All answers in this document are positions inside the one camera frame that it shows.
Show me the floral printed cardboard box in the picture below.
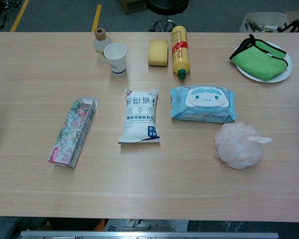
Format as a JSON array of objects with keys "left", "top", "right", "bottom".
[{"left": 47, "top": 96, "right": 100, "bottom": 169}]

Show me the white bin with trash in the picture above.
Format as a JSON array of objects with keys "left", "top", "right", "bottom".
[{"left": 238, "top": 10, "right": 299, "bottom": 33}]

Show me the white laundry detergent pouch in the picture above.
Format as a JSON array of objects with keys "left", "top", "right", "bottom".
[{"left": 118, "top": 89, "right": 161, "bottom": 144}]

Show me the blue cartoon wet wipes pack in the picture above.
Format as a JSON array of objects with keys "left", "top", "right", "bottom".
[{"left": 169, "top": 85, "right": 237, "bottom": 124}]

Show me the yellow sponge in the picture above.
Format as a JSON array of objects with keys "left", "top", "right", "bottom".
[{"left": 148, "top": 39, "right": 169, "bottom": 67}]

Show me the white paper cup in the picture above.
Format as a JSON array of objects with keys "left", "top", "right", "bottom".
[{"left": 103, "top": 43, "right": 128, "bottom": 75}]

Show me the yellow bottle with green cap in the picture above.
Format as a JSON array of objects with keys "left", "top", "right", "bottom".
[{"left": 171, "top": 25, "right": 191, "bottom": 80}]

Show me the frosted bottle with wooden cap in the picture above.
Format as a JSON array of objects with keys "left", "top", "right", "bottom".
[{"left": 93, "top": 27, "right": 113, "bottom": 63}]

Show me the pink mesh bath pouf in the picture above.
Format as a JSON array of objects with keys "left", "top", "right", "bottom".
[{"left": 213, "top": 121, "right": 274, "bottom": 170}]

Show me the black swivel stool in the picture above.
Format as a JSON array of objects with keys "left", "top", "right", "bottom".
[{"left": 145, "top": 0, "right": 190, "bottom": 32}]

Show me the green microfiber cloth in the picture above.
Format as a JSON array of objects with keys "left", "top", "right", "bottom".
[{"left": 229, "top": 33, "right": 289, "bottom": 81}]

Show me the white paper plate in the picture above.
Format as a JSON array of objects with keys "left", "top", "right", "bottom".
[{"left": 233, "top": 41, "right": 294, "bottom": 84}]

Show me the black tripod stand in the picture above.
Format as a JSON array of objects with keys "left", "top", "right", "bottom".
[{"left": 276, "top": 4, "right": 299, "bottom": 33}]

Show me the aluminium profile rail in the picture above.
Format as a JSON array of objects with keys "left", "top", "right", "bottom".
[{"left": 19, "top": 230, "right": 280, "bottom": 239}]

